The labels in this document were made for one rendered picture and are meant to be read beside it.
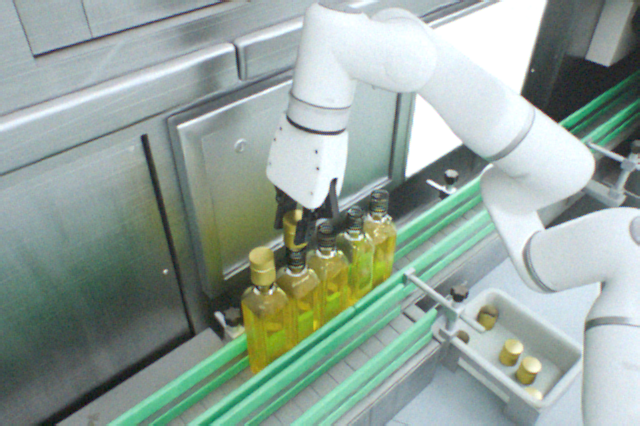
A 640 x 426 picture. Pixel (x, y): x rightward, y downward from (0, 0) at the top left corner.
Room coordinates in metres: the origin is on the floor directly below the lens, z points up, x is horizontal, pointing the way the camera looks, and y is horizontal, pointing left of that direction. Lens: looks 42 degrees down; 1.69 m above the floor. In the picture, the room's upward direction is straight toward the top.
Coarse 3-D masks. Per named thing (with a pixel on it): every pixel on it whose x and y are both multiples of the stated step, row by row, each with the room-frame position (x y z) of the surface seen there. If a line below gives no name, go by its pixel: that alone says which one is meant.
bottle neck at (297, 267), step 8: (288, 248) 0.54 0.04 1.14; (304, 248) 0.54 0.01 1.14; (288, 256) 0.54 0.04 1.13; (296, 256) 0.53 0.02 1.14; (304, 256) 0.54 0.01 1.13; (288, 264) 0.54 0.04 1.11; (296, 264) 0.53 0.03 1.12; (304, 264) 0.54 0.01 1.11; (288, 272) 0.54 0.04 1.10; (296, 272) 0.53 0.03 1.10; (304, 272) 0.54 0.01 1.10
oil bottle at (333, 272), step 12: (312, 252) 0.58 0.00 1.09; (336, 252) 0.58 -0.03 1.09; (312, 264) 0.57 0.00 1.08; (324, 264) 0.56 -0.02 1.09; (336, 264) 0.57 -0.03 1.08; (348, 264) 0.58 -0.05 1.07; (324, 276) 0.55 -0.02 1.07; (336, 276) 0.56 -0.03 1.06; (324, 288) 0.55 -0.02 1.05; (336, 288) 0.56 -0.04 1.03; (324, 300) 0.55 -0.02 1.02; (336, 300) 0.56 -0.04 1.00; (324, 312) 0.55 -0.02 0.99; (336, 312) 0.56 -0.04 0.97
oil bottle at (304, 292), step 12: (276, 276) 0.54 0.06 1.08; (288, 276) 0.53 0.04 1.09; (300, 276) 0.53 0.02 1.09; (312, 276) 0.54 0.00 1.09; (288, 288) 0.52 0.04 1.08; (300, 288) 0.52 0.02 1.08; (312, 288) 0.53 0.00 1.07; (300, 300) 0.51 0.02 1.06; (312, 300) 0.53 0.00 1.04; (300, 312) 0.51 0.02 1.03; (312, 312) 0.53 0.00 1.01; (300, 324) 0.51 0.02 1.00; (312, 324) 0.53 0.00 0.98; (300, 336) 0.51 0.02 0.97
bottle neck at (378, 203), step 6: (372, 192) 0.67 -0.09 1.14; (378, 192) 0.67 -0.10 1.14; (384, 192) 0.67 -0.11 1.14; (372, 198) 0.66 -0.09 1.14; (378, 198) 0.67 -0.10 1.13; (384, 198) 0.65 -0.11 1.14; (372, 204) 0.65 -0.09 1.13; (378, 204) 0.65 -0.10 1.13; (384, 204) 0.65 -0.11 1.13; (372, 210) 0.65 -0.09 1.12; (378, 210) 0.65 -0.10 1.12; (384, 210) 0.65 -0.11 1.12; (372, 216) 0.65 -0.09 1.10; (378, 216) 0.65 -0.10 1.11; (384, 216) 0.65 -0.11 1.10; (378, 222) 0.65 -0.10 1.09
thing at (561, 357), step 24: (504, 312) 0.69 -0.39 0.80; (528, 312) 0.66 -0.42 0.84; (480, 336) 0.66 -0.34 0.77; (504, 336) 0.66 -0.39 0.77; (528, 336) 0.65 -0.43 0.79; (552, 336) 0.62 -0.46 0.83; (480, 360) 0.56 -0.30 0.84; (552, 360) 0.60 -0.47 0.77; (576, 360) 0.57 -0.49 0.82; (504, 384) 0.51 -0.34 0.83; (552, 384) 0.55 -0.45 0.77
